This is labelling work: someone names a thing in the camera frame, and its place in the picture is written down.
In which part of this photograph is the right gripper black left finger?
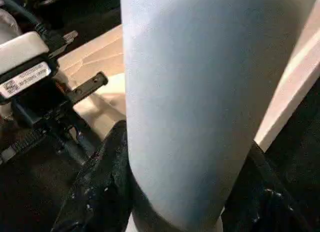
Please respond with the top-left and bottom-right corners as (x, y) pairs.
(53, 120), (141, 232)

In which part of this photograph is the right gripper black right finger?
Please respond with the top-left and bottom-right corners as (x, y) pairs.
(221, 140), (311, 232)

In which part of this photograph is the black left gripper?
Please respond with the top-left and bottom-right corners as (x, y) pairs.
(14, 71), (109, 165)

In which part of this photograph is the white plastic table top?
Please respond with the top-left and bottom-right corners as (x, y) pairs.
(56, 5), (320, 154)

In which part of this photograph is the white plastic table leg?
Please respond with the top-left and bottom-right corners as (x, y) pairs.
(119, 0), (315, 232)

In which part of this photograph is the black shiny mat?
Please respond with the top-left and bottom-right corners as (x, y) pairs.
(0, 0), (320, 232)

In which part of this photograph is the left arm thick black cable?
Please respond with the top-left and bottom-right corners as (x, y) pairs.
(0, 0), (77, 57)

